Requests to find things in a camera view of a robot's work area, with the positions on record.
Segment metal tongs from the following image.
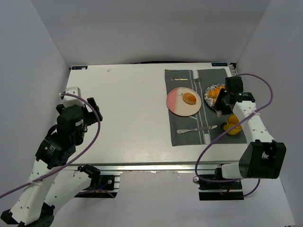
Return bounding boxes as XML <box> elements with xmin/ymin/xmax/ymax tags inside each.
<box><xmin>216</xmin><ymin>111</ymin><xmax>222</xmax><ymax>117</ymax></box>

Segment round sesame bun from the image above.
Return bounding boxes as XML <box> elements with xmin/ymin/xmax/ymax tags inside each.
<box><xmin>182</xmin><ymin>93</ymin><xmax>197</xmax><ymax>105</ymax></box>

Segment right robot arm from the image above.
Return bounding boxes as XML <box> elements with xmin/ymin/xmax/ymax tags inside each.
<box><xmin>214</xmin><ymin>76</ymin><xmax>286</xmax><ymax>179</ymax></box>

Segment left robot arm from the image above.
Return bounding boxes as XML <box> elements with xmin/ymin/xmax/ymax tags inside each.
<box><xmin>0</xmin><ymin>93</ymin><xmax>103</xmax><ymax>227</ymax></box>

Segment long bread roll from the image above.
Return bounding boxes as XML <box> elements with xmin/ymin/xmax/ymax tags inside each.
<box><xmin>207</xmin><ymin>86</ymin><xmax>225</xmax><ymax>99</ymax></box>

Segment blue patterned plate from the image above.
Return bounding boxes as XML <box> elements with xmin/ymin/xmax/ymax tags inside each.
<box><xmin>204</xmin><ymin>84</ymin><xmax>225</xmax><ymax>111</ymax></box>

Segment yellow mug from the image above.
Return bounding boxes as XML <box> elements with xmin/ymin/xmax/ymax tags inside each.
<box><xmin>220</xmin><ymin>114</ymin><xmax>242</xmax><ymax>135</ymax></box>

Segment right blue corner label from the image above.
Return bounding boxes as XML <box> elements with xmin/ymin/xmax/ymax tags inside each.
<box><xmin>211</xmin><ymin>62</ymin><xmax>228</xmax><ymax>67</ymax></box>

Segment blue corner label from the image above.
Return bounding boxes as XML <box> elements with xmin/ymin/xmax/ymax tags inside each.
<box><xmin>211</xmin><ymin>62</ymin><xmax>228</xmax><ymax>67</ymax></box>
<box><xmin>71</xmin><ymin>66</ymin><xmax>88</xmax><ymax>70</ymax></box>

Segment left blue corner label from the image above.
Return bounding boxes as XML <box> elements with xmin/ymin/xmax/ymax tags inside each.
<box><xmin>71</xmin><ymin>66</ymin><xmax>88</xmax><ymax>70</ymax></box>

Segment pink and cream plate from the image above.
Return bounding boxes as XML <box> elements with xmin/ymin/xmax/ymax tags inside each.
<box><xmin>166</xmin><ymin>87</ymin><xmax>202</xmax><ymax>117</ymax></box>

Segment silver table knife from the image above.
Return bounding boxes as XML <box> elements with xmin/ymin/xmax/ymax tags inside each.
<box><xmin>176</xmin><ymin>125</ymin><xmax>217</xmax><ymax>134</ymax></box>

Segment small silver spoon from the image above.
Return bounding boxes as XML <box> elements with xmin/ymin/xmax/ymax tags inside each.
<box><xmin>170</xmin><ymin>77</ymin><xmax>191</xmax><ymax>81</ymax></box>

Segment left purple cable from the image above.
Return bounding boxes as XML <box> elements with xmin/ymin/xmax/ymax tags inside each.
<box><xmin>0</xmin><ymin>92</ymin><xmax>101</xmax><ymax>199</ymax></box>

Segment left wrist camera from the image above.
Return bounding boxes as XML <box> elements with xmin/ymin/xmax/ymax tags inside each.
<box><xmin>59</xmin><ymin>86</ymin><xmax>85</xmax><ymax>108</ymax></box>

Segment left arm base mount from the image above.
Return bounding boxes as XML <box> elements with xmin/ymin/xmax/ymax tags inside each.
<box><xmin>75</xmin><ymin>175</ymin><xmax>120</xmax><ymax>199</ymax></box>

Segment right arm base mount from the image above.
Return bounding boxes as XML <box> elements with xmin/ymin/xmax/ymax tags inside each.
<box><xmin>193</xmin><ymin>176</ymin><xmax>244</xmax><ymax>201</ymax></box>

